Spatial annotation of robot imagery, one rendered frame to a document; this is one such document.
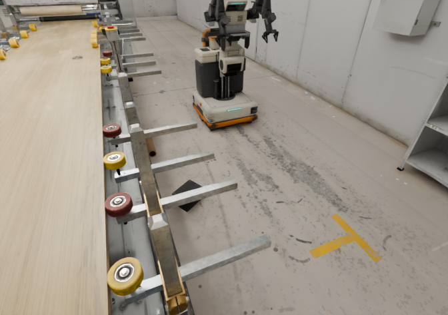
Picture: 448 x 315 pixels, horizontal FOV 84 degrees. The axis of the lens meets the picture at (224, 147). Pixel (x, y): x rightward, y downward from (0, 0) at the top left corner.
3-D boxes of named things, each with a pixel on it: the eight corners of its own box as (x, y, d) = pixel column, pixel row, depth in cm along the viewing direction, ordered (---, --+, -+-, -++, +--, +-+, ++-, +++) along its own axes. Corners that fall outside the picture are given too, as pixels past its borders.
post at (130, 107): (155, 197, 114) (134, 100, 87) (157, 202, 112) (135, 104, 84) (147, 199, 113) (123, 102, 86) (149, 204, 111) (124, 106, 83)
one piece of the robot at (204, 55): (196, 99, 321) (191, 28, 273) (235, 93, 338) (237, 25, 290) (205, 110, 295) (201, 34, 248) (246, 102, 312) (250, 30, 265)
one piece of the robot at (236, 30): (219, 48, 249) (218, 24, 236) (243, 46, 257) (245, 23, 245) (225, 52, 236) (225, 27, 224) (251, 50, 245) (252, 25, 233)
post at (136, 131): (165, 234, 93) (141, 121, 66) (167, 242, 90) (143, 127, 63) (156, 237, 92) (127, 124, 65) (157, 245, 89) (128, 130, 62)
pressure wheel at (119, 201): (119, 237, 81) (110, 214, 74) (109, 222, 86) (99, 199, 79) (142, 223, 85) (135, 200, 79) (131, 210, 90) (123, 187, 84)
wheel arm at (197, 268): (265, 240, 82) (266, 232, 79) (271, 249, 79) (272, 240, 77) (127, 294, 68) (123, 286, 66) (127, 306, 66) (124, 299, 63)
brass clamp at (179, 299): (178, 263, 76) (177, 254, 73) (191, 308, 65) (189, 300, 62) (158, 271, 74) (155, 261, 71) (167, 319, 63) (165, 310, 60)
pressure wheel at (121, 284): (131, 317, 62) (119, 295, 55) (111, 298, 66) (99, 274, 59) (155, 290, 67) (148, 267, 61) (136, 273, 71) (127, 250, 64)
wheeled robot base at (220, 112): (192, 107, 333) (191, 89, 319) (235, 100, 353) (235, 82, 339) (209, 131, 282) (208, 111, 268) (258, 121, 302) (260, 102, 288)
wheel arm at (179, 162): (212, 156, 120) (211, 149, 117) (215, 160, 117) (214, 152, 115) (116, 180, 106) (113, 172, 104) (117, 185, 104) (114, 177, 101)
